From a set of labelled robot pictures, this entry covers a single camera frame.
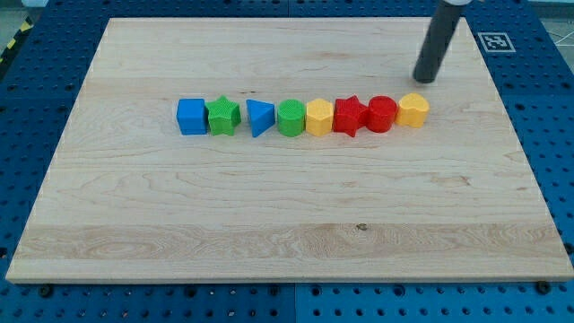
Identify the yellow heart block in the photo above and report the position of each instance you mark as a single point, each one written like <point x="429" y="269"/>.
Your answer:
<point x="413" y="110"/>

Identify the black bolt front right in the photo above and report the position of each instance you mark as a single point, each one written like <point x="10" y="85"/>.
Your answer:
<point x="543" y="287"/>

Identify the red cylinder block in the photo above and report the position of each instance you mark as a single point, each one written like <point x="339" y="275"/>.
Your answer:
<point x="382" y="114"/>

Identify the light wooden board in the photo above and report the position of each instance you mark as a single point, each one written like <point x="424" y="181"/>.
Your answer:
<point x="128" y="199"/>

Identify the black bolt front left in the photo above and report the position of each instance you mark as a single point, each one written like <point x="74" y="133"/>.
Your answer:
<point x="45" y="290"/>

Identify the blue triangle block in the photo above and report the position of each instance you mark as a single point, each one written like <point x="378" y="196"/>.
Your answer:
<point x="261" y="116"/>

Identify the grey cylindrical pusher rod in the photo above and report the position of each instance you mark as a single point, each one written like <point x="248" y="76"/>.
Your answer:
<point x="437" y="39"/>

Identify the red star block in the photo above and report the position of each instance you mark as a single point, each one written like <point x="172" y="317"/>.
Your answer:
<point x="350" y="115"/>

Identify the blue cube block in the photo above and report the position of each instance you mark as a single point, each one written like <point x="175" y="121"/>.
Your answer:
<point x="192" y="117"/>

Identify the green star block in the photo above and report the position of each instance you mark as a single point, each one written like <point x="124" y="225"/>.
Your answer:
<point x="223" y="116"/>

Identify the black bolt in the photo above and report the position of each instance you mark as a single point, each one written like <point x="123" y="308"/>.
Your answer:
<point x="45" y="290"/>
<point x="543" y="287"/>

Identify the green cylinder block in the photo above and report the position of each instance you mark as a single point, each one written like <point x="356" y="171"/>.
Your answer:
<point x="291" y="117"/>

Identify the white fiducial marker tag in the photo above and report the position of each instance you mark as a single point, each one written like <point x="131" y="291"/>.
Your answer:
<point x="496" y="42"/>

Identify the yellow hexagon block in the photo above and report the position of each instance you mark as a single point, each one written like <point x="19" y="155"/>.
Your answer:
<point x="319" y="117"/>

